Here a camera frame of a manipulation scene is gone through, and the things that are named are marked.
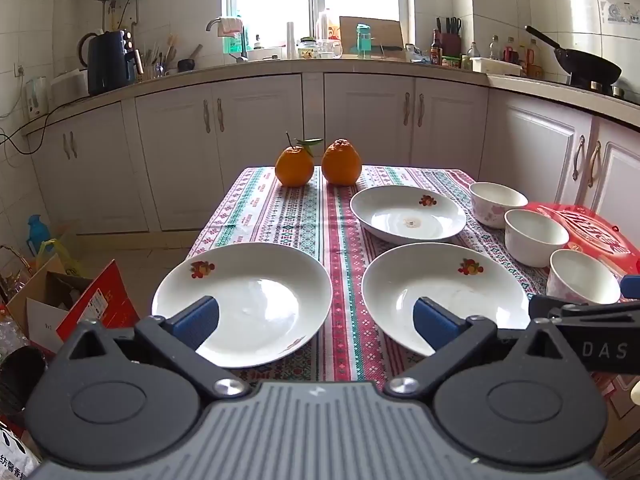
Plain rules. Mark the white water pitcher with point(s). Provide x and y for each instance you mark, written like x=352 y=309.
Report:
x=36 y=97

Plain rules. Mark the metal faucet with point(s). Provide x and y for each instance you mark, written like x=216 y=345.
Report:
x=243 y=46

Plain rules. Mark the black mortar with pestle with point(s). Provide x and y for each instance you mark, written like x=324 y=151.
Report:
x=186 y=65

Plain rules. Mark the black bin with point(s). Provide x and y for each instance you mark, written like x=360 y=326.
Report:
x=20 y=375

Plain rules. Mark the utensil holder with chopsticks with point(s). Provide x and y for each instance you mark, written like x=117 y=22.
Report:
x=159 y=67

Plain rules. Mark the patterned red green tablecloth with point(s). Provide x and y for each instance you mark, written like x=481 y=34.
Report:
x=300 y=210

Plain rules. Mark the open cardboard box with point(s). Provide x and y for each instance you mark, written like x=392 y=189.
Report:
x=50 y=287

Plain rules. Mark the dark knife block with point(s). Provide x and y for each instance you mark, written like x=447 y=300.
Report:
x=450 y=45

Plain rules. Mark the black wok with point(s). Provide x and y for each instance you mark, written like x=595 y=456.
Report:
x=585 y=67

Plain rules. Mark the white countertop appliance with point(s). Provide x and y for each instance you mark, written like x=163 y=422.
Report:
x=70 y=87

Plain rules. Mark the white kitchen cabinets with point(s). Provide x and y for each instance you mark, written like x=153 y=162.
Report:
x=350 y=125

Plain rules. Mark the white plastic tray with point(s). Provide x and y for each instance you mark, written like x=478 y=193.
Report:
x=495 y=65

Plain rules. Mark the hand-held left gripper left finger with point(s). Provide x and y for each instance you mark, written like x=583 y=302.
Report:
x=197 y=317

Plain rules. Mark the grey kitchen countertop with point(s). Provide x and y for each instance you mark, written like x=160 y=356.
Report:
x=280 y=65

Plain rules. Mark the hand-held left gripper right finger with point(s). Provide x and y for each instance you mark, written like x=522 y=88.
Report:
x=435 y=322

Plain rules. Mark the small clear bottle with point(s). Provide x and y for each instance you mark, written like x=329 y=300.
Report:
x=473 y=51

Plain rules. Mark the white roll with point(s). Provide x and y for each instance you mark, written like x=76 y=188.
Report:
x=290 y=40

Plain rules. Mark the blue plastic bottle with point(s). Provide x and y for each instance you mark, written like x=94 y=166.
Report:
x=37 y=232

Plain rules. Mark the teal water bottle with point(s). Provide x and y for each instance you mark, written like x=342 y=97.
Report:
x=364 y=40

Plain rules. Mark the dark sauce bottle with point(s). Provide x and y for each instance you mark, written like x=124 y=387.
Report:
x=436 y=52

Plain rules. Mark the glass jar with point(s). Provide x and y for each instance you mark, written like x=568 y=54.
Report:
x=306 y=50

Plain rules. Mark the tall clear bottle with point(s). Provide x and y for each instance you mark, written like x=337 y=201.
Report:
x=495 y=49

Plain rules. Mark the stained white fruit-print plate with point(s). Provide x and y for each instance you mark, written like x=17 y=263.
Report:
x=395 y=210

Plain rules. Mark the gas stove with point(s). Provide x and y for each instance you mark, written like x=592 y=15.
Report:
x=620 y=91

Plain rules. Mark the orange oil bottle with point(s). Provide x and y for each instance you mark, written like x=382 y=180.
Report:
x=327 y=25

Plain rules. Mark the green packet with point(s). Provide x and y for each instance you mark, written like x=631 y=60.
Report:
x=452 y=61

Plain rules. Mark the dark blue air fryer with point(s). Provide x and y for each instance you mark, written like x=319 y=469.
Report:
x=112 y=65

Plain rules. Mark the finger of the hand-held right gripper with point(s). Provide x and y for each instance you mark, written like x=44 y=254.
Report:
x=632 y=287
x=550 y=304

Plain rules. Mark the white printed package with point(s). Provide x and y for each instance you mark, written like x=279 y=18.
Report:
x=15 y=455

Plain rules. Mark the bumpy orange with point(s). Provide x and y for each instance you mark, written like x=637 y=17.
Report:
x=341 y=165

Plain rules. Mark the red carton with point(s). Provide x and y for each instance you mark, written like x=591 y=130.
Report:
x=107 y=300

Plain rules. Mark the glass mug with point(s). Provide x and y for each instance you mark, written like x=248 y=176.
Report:
x=330 y=50

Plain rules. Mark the green dish soap bottle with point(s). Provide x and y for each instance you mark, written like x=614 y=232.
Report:
x=231 y=45

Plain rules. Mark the white pink-flower bowl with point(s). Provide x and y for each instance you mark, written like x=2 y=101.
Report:
x=575 y=280
x=530 y=245
x=492 y=210

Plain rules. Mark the pink cloth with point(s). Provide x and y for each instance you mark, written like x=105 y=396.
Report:
x=231 y=25

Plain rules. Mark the red seasoning bottle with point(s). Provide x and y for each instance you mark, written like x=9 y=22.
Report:
x=508 y=52

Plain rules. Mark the orange with leafy stem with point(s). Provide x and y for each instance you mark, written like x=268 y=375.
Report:
x=294 y=167

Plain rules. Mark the brown cardboard sheet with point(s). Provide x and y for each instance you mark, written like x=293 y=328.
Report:
x=387 y=32

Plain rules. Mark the yellow plastic bag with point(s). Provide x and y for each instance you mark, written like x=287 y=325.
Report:
x=60 y=255

